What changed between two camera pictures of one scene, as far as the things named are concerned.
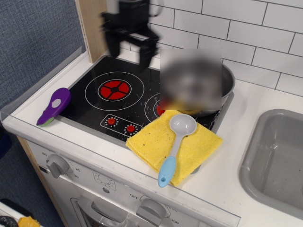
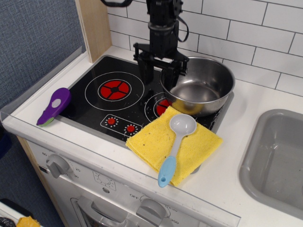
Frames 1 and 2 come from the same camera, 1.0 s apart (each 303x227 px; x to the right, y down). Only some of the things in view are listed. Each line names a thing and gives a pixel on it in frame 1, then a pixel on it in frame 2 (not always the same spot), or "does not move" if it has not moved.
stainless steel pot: (196, 86) does not move
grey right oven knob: (152, 211) does not move
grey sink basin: (271, 168) does not move
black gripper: (132, 21) -> (162, 51)
